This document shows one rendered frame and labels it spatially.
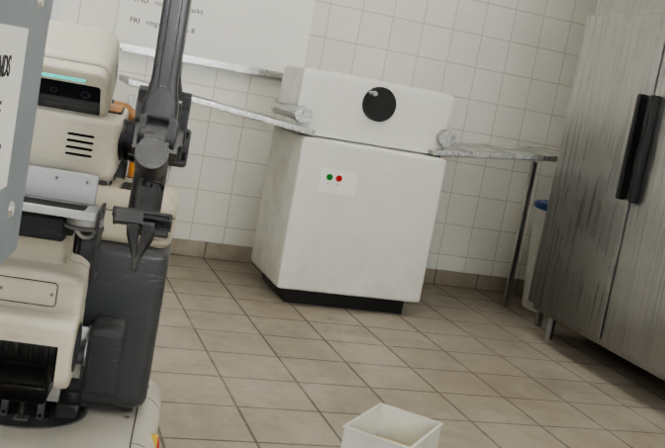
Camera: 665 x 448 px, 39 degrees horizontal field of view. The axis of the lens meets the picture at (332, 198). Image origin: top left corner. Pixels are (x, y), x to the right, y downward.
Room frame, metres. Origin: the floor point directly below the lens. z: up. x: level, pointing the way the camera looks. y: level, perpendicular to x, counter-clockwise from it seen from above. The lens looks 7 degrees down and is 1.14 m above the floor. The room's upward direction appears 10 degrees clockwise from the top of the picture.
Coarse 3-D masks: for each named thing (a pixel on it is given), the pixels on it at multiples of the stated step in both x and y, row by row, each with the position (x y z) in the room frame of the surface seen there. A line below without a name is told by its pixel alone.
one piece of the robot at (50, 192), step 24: (48, 168) 1.84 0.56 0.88; (48, 192) 1.85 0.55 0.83; (72, 192) 1.85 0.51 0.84; (96, 192) 1.86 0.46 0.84; (24, 216) 1.85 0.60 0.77; (48, 216) 1.86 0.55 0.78; (72, 216) 1.77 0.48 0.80; (96, 216) 1.78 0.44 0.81; (96, 240) 1.80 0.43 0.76; (96, 264) 1.88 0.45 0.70
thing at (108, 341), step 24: (96, 336) 1.99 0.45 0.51; (120, 336) 2.00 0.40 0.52; (0, 360) 1.83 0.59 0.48; (24, 360) 1.85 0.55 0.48; (48, 360) 1.85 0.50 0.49; (96, 360) 1.99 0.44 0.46; (120, 360) 2.01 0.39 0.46; (0, 384) 1.89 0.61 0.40; (24, 384) 1.86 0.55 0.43; (48, 384) 1.94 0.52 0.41; (96, 384) 1.99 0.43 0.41
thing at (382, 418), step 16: (368, 416) 2.86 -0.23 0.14; (384, 416) 2.95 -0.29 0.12; (400, 416) 2.93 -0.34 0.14; (416, 416) 2.91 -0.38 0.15; (352, 432) 2.69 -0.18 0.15; (368, 432) 2.89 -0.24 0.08; (384, 432) 2.95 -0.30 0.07; (400, 432) 2.92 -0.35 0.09; (416, 432) 2.90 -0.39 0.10; (432, 432) 2.78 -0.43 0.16
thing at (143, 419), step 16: (160, 400) 2.40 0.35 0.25; (0, 416) 2.05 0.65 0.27; (32, 416) 2.08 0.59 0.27; (80, 416) 2.10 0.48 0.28; (96, 416) 2.13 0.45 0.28; (112, 416) 2.14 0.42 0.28; (128, 416) 2.16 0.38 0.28; (144, 416) 2.18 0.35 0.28; (0, 432) 1.94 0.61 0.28; (16, 432) 1.96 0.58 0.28; (32, 432) 1.97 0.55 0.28; (48, 432) 1.99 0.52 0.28; (64, 432) 2.00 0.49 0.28; (80, 432) 2.02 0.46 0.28; (96, 432) 2.03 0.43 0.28; (112, 432) 2.05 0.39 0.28; (128, 432) 2.07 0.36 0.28; (144, 432) 2.09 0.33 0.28
